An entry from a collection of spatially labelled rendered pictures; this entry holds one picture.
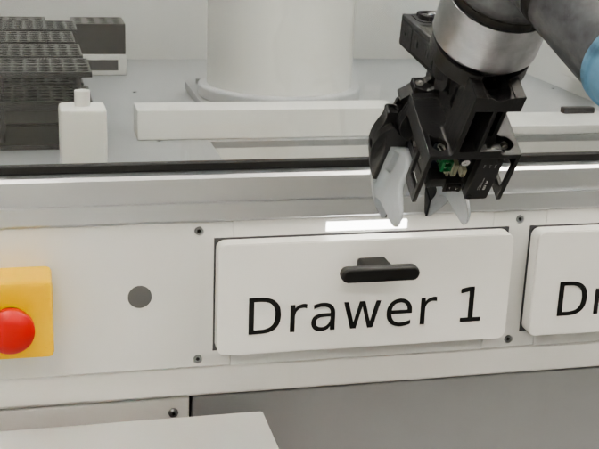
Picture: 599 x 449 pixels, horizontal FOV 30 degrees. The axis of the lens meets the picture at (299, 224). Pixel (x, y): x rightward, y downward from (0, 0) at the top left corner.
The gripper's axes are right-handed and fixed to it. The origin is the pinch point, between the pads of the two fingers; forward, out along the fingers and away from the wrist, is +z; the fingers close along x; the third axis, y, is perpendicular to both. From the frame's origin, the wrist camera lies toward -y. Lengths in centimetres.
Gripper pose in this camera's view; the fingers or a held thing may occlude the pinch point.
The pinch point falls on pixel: (406, 198)
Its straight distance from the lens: 94.7
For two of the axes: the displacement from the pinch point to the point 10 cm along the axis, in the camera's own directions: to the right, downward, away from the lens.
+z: -1.7, 6.0, 7.8
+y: 1.7, 8.0, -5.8
